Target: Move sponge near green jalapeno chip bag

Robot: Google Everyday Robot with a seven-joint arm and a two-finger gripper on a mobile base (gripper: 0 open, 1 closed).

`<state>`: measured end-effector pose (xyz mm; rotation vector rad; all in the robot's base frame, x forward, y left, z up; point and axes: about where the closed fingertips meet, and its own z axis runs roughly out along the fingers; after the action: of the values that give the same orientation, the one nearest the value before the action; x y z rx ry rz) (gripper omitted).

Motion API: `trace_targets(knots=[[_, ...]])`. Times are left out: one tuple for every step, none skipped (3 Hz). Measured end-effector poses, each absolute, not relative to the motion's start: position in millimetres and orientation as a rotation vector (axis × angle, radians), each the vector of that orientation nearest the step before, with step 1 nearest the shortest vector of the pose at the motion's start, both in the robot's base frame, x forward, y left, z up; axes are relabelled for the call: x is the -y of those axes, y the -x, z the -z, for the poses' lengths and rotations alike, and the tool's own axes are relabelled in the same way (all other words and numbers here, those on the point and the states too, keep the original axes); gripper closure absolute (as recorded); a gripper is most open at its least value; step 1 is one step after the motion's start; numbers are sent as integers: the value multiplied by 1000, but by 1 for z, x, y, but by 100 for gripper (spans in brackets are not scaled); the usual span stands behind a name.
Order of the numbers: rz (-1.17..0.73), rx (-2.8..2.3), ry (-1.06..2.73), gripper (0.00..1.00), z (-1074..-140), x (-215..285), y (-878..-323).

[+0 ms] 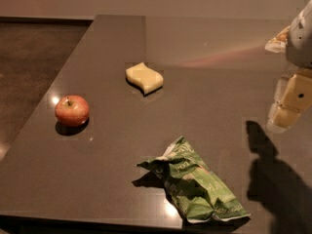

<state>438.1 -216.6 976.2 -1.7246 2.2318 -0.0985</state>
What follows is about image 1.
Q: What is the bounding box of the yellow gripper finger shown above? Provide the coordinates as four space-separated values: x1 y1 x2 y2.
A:
266 69 312 133
264 26 291 54

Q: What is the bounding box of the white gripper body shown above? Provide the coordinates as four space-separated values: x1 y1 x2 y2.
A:
287 0 312 68

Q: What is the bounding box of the yellow wavy sponge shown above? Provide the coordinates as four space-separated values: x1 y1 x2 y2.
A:
126 62 164 95

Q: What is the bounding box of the green jalapeno chip bag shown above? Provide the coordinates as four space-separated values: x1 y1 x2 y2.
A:
137 136 250 223

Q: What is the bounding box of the red apple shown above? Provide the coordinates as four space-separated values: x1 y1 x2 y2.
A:
55 95 90 127

